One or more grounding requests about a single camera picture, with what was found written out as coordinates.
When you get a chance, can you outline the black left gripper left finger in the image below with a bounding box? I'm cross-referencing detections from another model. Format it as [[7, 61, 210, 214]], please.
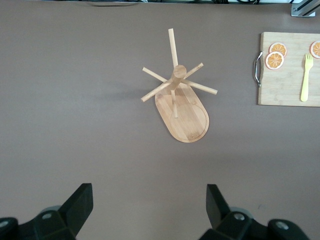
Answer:
[[0, 183, 94, 240]]

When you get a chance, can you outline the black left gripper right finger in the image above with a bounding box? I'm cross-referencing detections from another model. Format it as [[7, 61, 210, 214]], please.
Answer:
[[199, 184, 308, 240]]

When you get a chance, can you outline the wooden cup rack with pegs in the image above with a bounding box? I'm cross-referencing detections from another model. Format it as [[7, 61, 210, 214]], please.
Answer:
[[140, 28, 218, 143]]

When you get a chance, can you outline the yellow plastic fork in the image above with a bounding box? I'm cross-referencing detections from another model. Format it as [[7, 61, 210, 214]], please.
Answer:
[[300, 52, 314, 103]]

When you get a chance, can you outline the orange slice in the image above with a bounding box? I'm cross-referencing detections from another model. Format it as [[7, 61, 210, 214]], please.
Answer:
[[268, 42, 288, 57], [265, 51, 286, 71], [309, 40, 320, 59]]

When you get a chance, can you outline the bamboo cutting board metal handle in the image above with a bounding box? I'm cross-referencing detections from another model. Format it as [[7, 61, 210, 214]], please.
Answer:
[[254, 31, 320, 108]]

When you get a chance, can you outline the aluminium profile bracket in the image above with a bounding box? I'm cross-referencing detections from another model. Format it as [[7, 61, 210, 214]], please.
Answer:
[[290, 0, 320, 18]]

